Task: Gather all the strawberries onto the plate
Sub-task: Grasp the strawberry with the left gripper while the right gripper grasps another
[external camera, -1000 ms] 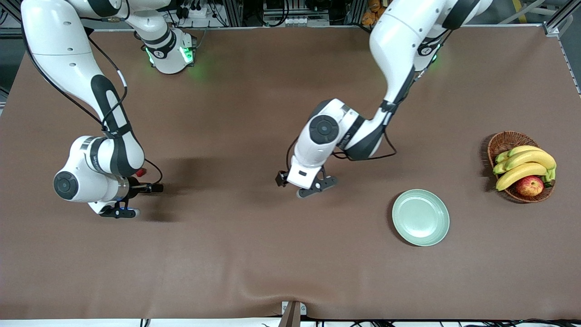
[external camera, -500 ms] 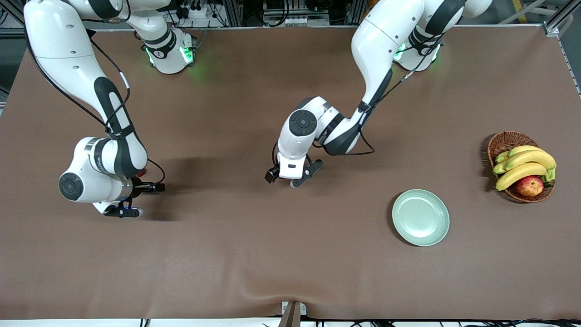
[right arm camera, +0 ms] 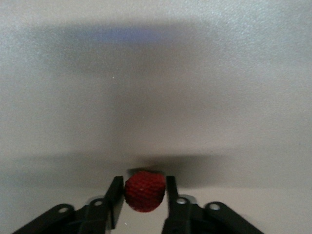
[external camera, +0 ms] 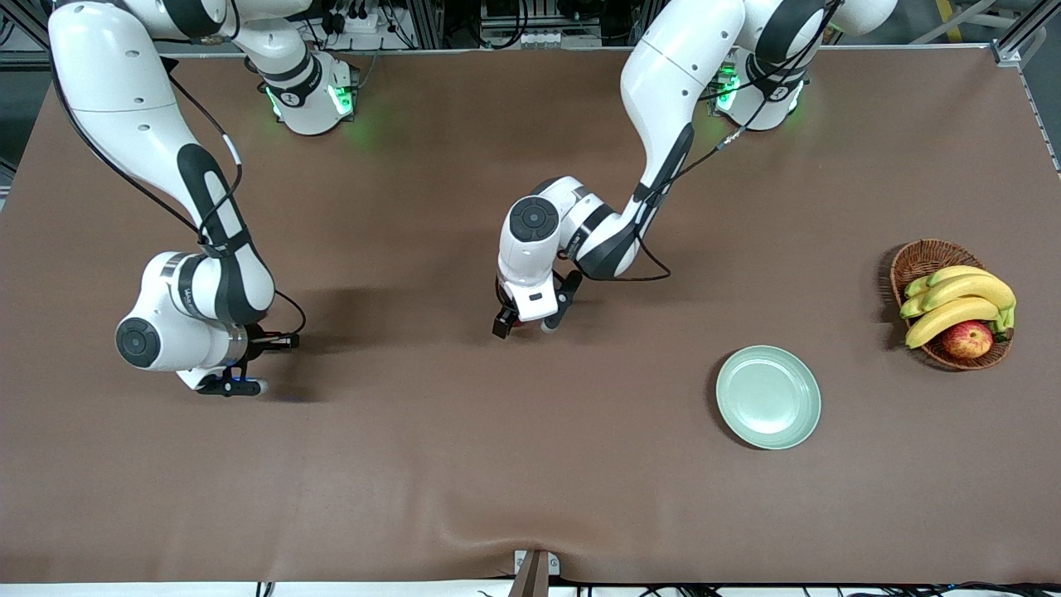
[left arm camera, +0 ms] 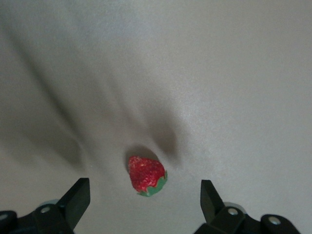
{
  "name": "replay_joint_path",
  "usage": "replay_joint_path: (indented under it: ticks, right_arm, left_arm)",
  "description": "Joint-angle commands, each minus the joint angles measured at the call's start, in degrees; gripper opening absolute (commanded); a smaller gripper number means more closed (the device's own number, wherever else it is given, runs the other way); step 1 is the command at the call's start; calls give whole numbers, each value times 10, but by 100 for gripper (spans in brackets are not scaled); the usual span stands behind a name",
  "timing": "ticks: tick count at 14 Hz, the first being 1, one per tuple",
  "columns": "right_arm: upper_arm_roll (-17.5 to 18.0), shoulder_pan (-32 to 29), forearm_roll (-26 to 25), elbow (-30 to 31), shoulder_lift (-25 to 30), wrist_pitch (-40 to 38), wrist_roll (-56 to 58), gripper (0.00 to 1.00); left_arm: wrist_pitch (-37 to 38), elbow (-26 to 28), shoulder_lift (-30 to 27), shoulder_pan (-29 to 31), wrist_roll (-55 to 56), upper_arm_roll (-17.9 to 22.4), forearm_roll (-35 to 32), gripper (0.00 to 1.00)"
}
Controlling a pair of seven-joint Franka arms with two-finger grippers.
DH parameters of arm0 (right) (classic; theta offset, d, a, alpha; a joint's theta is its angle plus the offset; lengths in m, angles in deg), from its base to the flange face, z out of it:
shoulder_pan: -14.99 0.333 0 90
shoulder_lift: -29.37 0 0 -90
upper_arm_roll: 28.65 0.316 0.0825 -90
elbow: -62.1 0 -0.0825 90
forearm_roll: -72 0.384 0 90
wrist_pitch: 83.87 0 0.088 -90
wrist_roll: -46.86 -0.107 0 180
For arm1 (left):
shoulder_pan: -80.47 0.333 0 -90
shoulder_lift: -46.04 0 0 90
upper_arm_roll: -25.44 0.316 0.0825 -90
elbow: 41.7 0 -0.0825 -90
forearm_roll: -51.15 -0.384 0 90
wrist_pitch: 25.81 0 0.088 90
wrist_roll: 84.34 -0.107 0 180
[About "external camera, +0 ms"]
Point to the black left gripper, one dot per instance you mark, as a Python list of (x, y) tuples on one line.
[(503, 322)]

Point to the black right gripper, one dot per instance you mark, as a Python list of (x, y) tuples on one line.
[(259, 340)]

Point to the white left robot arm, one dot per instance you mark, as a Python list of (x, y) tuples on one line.
[(680, 75)]

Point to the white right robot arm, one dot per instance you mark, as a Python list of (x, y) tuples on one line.
[(124, 83)]

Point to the light green plate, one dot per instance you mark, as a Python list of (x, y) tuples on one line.
[(768, 398)]

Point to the brown table cloth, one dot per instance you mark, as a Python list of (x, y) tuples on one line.
[(530, 464)]

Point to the white power strip with plugs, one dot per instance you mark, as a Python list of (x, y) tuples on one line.
[(352, 21)]

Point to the short green-tipped banana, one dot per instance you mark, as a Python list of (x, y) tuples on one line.
[(916, 287), (912, 307)]

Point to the brown wicker basket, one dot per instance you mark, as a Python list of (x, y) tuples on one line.
[(924, 259)]

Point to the long yellow banana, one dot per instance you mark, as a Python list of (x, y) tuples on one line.
[(974, 288), (949, 319)]

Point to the medium green-tipped banana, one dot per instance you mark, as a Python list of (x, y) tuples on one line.
[(953, 273)]

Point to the red yellow apple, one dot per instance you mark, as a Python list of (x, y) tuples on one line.
[(967, 340)]

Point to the metal table bracket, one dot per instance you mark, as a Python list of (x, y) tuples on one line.
[(536, 572)]

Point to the aluminium frame post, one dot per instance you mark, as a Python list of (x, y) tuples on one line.
[(427, 25)]

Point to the aluminium frame corner rail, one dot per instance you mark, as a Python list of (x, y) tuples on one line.
[(1007, 51)]

